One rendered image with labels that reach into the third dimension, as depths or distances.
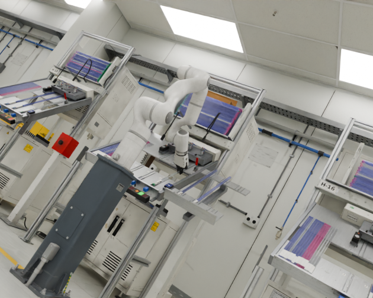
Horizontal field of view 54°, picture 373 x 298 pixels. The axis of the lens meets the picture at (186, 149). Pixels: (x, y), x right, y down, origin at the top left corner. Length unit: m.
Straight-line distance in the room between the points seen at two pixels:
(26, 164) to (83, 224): 1.66
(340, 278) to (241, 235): 2.15
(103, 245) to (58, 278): 0.85
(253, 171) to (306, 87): 1.25
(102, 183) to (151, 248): 0.83
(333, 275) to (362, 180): 0.77
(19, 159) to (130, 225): 1.31
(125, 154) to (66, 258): 0.58
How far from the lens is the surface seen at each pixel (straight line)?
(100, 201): 1.89
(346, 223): 2.56
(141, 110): 2.04
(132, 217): 2.71
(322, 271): 2.11
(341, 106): 4.63
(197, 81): 2.20
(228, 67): 5.15
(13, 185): 3.50
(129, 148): 1.95
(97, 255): 2.78
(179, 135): 2.40
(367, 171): 2.67
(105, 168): 1.93
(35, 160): 3.51
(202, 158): 2.72
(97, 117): 3.78
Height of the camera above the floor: 0.54
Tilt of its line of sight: 12 degrees up
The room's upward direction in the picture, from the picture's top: 32 degrees clockwise
